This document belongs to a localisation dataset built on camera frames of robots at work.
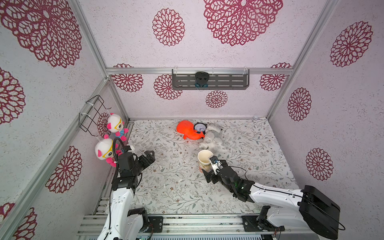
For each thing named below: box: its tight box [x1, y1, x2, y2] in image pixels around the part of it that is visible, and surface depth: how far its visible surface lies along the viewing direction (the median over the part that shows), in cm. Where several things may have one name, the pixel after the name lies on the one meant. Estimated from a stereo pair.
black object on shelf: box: [195, 71, 210, 88], surface depth 91 cm
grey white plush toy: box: [199, 123, 229, 153], surface depth 97 cm
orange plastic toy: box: [176, 120, 205, 140], surface depth 108 cm
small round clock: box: [194, 121, 207, 135], surface depth 115 cm
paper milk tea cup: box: [197, 149, 214, 173], surface depth 83 cm
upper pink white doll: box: [103, 113, 129, 142], surface depth 96 cm
